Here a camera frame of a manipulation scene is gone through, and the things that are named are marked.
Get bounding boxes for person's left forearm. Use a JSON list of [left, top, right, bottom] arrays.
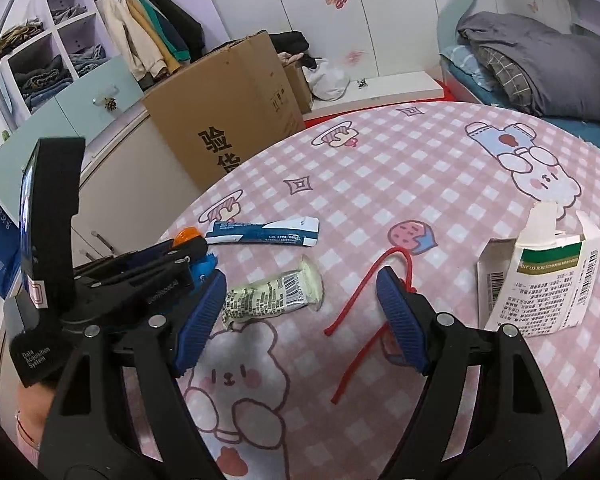
[[16, 382, 56, 461]]

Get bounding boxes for blue folded jeans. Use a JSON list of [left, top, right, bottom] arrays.
[[70, 44, 107, 77]]

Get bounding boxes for cream hanging jacket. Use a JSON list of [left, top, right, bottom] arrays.
[[97, 0, 166, 82]]

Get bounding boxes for orange bottle cap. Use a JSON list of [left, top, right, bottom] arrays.
[[172, 227, 202, 250]]

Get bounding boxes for white plastic bag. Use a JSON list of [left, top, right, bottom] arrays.
[[307, 58, 351, 102]]

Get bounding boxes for white wardrobe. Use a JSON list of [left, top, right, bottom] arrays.
[[195, 0, 461, 86]]

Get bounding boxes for blue checked pillow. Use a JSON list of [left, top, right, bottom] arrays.
[[440, 45, 496, 93]]

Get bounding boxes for teal bedsheet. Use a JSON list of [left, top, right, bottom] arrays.
[[442, 72, 600, 161]]

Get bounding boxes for black hanging garment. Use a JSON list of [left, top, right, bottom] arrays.
[[145, 0, 206, 58]]

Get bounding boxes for teal hanging garment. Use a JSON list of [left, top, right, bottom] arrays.
[[140, 0, 192, 61]]

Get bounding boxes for blue white sachet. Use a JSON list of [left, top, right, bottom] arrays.
[[205, 216, 321, 247]]

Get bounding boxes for mustard hanging garment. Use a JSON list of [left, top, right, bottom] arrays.
[[125, 0, 181, 73]]

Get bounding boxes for pale teal drawer unit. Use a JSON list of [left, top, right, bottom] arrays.
[[0, 55, 146, 206]]

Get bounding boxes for red string bracelet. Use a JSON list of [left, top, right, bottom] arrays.
[[16, 412, 38, 446]]

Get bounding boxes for blue paper bag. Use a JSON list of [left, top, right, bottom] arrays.
[[0, 200, 23, 297]]

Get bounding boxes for small brown cardboard box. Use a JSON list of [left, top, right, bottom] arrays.
[[282, 57, 315, 115]]

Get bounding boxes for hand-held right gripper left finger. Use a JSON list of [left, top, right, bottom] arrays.
[[39, 268, 228, 480]]

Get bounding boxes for white carton with green stripe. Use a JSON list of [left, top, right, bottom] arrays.
[[477, 201, 600, 339]]

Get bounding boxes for pale green wrapper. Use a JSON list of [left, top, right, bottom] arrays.
[[222, 255, 326, 331]]

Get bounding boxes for red string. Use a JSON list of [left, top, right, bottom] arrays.
[[324, 246, 418, 405]]

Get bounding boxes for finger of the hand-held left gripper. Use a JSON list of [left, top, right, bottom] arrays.
[[75, 252, 220, 323], [72, 236, 209, 281]]

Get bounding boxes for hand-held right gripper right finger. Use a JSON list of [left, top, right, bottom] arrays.
[[375, 265, 570, 480]]

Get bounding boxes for pink checked blanket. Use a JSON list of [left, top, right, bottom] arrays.
[[145, 101, 600, 480]]

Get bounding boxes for dark folded jeans stack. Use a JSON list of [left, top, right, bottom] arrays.
[[16, 56, 73, 108]]

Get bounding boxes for tall brown cardboard box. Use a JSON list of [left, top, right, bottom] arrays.
[[142, 30, 307, 192]]

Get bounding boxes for grey duvet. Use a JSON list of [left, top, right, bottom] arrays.
[[455, 10, 600, 123]]

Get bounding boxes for white cubby shelf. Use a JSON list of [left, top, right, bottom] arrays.
[[0, 0, 151, 131]]

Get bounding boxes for grey folded clothes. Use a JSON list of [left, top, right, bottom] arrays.
[[50, 4, 88, 25]]

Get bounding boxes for olive folded cloth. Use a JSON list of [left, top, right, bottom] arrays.
[[0, 20, 44, 58]]

